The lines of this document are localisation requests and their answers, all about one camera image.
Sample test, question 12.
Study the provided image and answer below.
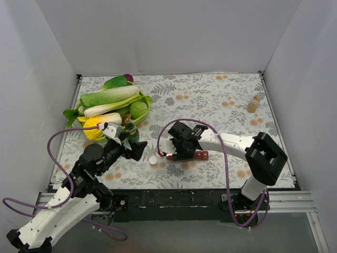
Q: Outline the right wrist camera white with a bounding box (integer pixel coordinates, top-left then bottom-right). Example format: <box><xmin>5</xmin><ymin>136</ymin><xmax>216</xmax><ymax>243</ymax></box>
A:
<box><xmin>158</xmin><ymin>139</ymin><xmax>176</xmax><ymax>157</ymax></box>

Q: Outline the white stem bok choy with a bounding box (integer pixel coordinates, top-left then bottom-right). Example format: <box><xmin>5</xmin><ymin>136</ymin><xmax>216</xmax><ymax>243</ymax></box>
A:
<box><xmin>83</xmin><ymin>94</ymin><xmax>153</xmax><ymax>118</ymax></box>

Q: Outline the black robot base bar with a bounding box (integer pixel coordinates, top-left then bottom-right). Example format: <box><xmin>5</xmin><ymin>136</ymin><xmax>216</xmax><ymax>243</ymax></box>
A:
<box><xmin>81</xmin><ymin>188</ymin><xmax>272</xmax><ymax>222</ymax></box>

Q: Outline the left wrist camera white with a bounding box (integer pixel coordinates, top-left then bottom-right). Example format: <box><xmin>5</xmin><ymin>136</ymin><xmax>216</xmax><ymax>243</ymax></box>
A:
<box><xmin>103</xmin><ymin>122</ymin><xmax>122</xmax><ymax>145</ymax></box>

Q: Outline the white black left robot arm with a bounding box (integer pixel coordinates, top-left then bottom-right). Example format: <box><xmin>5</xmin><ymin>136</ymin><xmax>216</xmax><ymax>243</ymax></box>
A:
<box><xmin>6</xmin><ymin>139</ymin><xmax>147</xmax><ymax>252</ymax></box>

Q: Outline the green leafy top vegetable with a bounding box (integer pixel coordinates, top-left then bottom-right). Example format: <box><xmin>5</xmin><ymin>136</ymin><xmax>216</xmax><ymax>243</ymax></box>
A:
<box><xmin>102</xmin><ymin>76</ymin><xmax>128</xmax><ymax>90</ymax></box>

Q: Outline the floral tablecloth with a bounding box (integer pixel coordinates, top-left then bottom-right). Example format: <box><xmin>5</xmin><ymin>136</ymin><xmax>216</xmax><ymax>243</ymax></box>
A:
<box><xmin>52</xmin><ymin>73</ymin><xmax>295</xmax><ymax>190</ymax></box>

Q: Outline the white bottle cap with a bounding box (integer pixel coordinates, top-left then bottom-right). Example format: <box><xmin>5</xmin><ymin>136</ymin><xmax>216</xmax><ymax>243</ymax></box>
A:
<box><xmin>148</xmin><ymin>156</ymin><xmax>157</xmax><ymax>165</ymax></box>

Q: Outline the small green glass bottle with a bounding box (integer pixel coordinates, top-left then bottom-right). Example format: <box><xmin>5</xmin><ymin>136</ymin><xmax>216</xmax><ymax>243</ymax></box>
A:
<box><xmin>123</xmin><ymin>114</ymin><xmax>140</xmax><ymax>142</ymax></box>

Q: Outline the yellow napa cabbage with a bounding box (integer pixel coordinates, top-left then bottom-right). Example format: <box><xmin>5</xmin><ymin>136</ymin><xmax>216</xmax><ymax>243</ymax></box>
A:
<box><xmin>77</xmin><ymin>113</ymin><xmax>122</xmax><ymax>140</ymax></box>

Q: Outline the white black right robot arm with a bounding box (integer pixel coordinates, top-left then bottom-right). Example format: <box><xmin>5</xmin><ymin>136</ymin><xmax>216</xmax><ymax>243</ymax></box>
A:
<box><xmin>159</xmin><ymin>121</ymin><xmax>288</xmax><ymax>210</ymax></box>

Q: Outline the green plastic basket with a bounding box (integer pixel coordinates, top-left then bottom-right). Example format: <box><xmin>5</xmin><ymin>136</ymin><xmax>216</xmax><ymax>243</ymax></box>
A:
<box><xmin>63</xmin><ymin>90</ymin><xmax>151</xmax><ymax>128</ymax></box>

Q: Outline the purple onion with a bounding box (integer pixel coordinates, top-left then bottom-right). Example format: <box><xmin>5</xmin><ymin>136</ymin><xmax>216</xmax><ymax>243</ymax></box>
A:
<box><xmin>124</xmin><ymin>74</ymin><xmax>134</xmax><ymax>82</ymax></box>

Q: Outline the clear glass pill jar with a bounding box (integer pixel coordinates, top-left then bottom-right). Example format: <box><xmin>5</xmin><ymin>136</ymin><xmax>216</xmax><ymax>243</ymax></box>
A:
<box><xmin>247</xmin><ymin>95</ymin><xmax>261</xmax><ymax>113</ymax></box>

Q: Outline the red weekly pill organizer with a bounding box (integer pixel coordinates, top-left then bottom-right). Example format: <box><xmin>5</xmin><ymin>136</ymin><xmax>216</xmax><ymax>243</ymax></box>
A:
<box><xmin>166</xmin><ymin>151</ymin><xmax>209</xmax><ymax>162</ymax></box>

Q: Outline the large green bok choy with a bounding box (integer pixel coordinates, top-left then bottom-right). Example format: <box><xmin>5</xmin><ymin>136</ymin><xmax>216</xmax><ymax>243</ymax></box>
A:
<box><xmin>80</xmin><ymin>85</ymin><xmax>140</xmax><ymax>108</ymax></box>

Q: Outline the green round cabbage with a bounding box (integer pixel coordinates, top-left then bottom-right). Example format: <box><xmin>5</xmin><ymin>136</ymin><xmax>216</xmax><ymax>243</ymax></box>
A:
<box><xmin>129</xmin><ymin>101</ymin><xmax>149</xmax><ymax>119</ymax></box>

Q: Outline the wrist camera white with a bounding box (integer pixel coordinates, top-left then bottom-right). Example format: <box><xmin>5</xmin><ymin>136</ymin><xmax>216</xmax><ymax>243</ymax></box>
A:
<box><xmin>158</xmin><ymin>139</ymin><xmax>176</xmax><ymax>157</ymax></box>
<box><xmin>103</xmin><ymin>122</ymin><xmax>122</xmax><ymax>145</ymax></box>

